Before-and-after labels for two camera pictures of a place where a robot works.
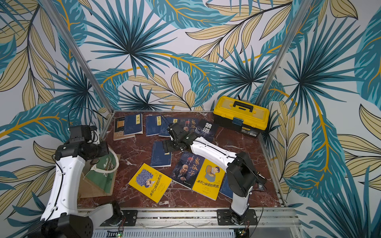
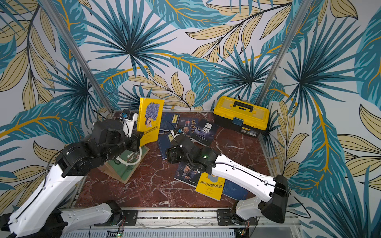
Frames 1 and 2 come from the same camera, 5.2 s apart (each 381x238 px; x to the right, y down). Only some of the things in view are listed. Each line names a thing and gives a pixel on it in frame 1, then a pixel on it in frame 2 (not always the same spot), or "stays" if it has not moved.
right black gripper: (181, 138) -> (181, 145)
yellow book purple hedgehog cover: (150, 182) -> (150, 119)
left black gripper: (104, 149) -> (135, 140)
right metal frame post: (304, 8) stays
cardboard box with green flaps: (99, 176) -> (122, 166)
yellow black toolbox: (248, 118) stays
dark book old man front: (187, 169) stays
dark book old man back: (189, 124) stays
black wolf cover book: (207, 129) stays
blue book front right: (226, 188) stays
